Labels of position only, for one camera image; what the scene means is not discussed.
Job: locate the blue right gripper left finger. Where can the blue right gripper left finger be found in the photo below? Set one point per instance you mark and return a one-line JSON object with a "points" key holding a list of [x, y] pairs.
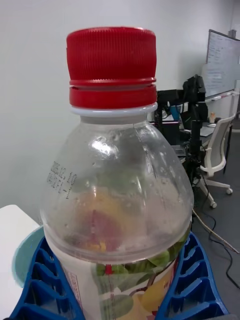
{"points": [[40, 287]]}

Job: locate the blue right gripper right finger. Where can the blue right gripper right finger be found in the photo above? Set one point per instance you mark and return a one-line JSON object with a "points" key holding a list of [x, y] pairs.
{"points": [[195, 287]]}

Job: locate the clear bottle with red cap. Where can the clear bottle with red cap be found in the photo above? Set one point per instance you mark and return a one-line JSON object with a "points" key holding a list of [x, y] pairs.
{"points": [[112, 175]]}

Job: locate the pale blue plastic bin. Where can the pale blue plastic bin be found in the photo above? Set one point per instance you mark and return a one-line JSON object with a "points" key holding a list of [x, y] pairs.
{"points": [[25, 257]]}

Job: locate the white office chair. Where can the white office chair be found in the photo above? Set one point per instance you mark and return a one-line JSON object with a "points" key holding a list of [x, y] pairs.
{"points": [[217, 145]]}

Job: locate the whiteboard on stand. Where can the whiteboard on stand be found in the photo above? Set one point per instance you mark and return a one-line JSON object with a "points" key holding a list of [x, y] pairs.
{"points": [[222, 62]]}

